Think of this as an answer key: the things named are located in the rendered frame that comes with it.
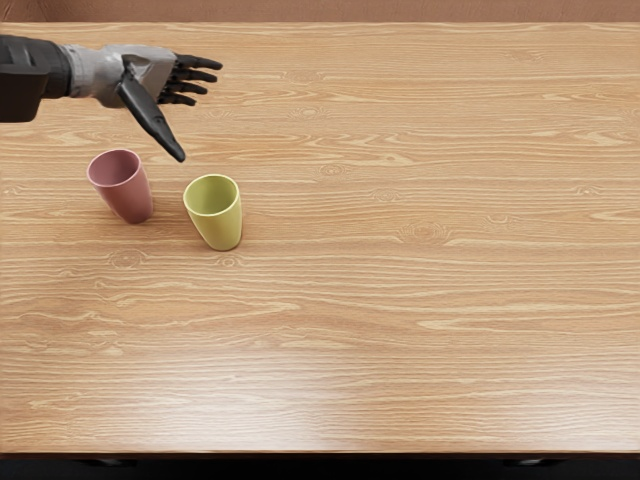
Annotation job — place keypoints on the yellow-green cup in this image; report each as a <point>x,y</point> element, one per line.
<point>217,215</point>

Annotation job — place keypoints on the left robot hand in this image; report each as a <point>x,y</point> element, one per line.
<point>107,70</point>

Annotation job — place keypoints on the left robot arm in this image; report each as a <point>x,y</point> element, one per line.
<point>25,70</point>

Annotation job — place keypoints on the pink cup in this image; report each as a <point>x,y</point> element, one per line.
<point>125,190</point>

